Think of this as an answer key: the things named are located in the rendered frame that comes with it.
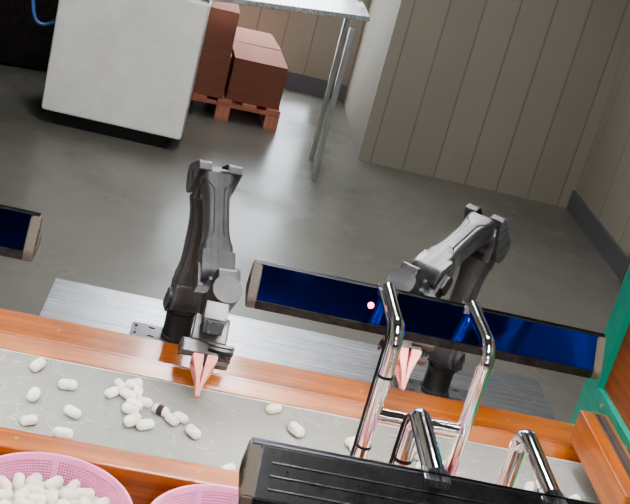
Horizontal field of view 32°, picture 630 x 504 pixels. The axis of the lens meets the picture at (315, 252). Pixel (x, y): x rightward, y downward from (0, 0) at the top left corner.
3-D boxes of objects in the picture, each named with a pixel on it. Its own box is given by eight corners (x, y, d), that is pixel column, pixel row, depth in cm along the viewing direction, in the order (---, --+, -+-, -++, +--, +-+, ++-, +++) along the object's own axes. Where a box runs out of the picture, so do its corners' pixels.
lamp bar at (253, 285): (244, 288, 190) (254, 249, 187) (586, 360, 198) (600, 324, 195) (243, 307, 182) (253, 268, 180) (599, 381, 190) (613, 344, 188)
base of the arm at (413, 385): (487, 379, 250) (481, 365, 256) (401, 362, 247) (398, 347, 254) (476, 410, 252) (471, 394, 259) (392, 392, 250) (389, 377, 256)
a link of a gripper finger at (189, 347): (211, 393, 203) (220, 346, 208) (173, 385, 202) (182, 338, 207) (206, 405, 209) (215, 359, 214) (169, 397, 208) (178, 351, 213)
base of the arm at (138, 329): (225, 325, 242) (226, 311, 249) (134, 306, 240) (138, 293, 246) (217, 357, 245) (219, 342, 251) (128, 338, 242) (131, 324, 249)
